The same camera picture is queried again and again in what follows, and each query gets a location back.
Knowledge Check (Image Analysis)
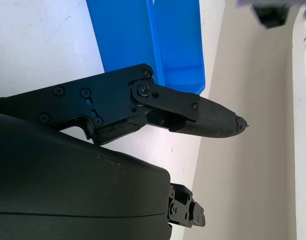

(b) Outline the blue plastic tray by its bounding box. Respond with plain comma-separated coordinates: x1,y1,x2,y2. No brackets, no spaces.
86,0,206,96

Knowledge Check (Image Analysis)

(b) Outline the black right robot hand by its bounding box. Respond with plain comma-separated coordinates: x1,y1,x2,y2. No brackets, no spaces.
0,63,249,240

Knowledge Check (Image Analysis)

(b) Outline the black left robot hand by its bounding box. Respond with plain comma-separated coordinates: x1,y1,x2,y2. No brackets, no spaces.
252,0,305,29

